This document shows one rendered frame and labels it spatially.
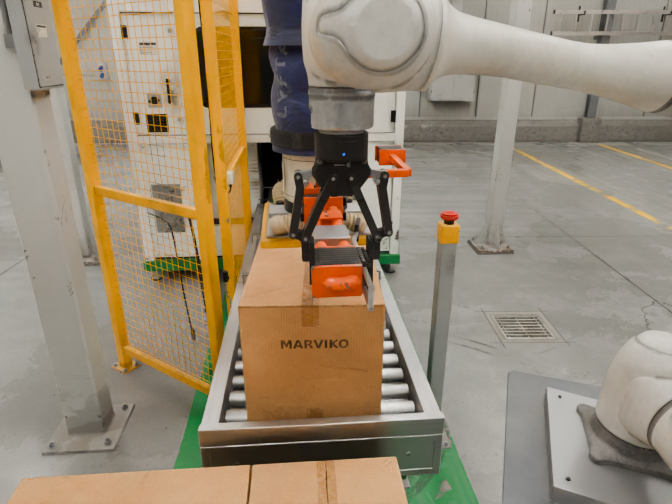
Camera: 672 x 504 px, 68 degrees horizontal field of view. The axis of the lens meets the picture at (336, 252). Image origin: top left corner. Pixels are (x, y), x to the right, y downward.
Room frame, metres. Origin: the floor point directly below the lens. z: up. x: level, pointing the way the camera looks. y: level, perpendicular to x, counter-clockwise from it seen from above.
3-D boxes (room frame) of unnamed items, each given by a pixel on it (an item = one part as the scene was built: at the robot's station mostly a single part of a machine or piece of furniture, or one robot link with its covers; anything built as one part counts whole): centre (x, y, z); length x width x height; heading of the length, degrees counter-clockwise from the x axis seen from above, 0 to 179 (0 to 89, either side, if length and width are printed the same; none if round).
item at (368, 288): (0.76, -0.05, 1.27); 0.31 x 0.03 x 0.05; 5
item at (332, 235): (0.83, 0.01, 1.27); 0.07 x 0.07 x 0.04; 6
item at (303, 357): (1.50, 0.07, 0.75); 0.60 x 0.40 x 0.40; 2
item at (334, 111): (0.71, -0.01, 1.51); 0.09 x 0.09 x 0.06
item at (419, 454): (1.14, 0.04, 0.48); 0.70 x 0.03 x 0.15; 94
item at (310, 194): (1.05, 0.03, 1.27); 0.10 x 0.08 x 0.06; 96
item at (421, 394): (2.34, -0.20, 0.50); 2.31 x 0.05 x 0.19; 4
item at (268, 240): (1.29, 0.15, 1.17); 0.34 x 0.10 x 0.05; 6
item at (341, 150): (0.71, -0.01, 1.44); 0.08 x 0.07 x 0.09; 95
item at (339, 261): (0.70, 0.00, 1.27); 0.08 x 0.07 x 0.05; 6
